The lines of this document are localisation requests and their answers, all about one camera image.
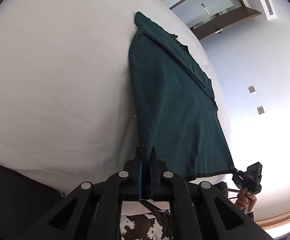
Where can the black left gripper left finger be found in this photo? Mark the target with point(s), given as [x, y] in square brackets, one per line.
[131, 189]

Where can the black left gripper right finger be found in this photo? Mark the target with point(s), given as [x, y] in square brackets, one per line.
[159, 190]

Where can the dark green knit sweater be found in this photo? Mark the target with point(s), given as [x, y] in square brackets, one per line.
[176, 110]

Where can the person's right hand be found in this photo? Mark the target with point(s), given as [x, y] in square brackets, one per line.
[246, 200]

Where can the brown white cowhide cushion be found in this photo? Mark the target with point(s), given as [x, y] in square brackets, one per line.
[153, 225]

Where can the white bed sheet mattress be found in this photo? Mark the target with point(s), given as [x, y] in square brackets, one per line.
[67, 113]

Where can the black mesh office chair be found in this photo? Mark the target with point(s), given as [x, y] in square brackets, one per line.
[23, 202]

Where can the dark brown wooden door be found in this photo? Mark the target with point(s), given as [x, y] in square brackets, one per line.
[238, 11]

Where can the lower beige wall socket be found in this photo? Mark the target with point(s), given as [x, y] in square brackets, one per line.
[260, 110]

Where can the beige wall socket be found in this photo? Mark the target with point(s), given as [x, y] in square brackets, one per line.
[260, 110]
[251, 89]

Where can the upper beige wall socket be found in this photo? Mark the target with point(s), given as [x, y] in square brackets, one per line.
[251, 89]

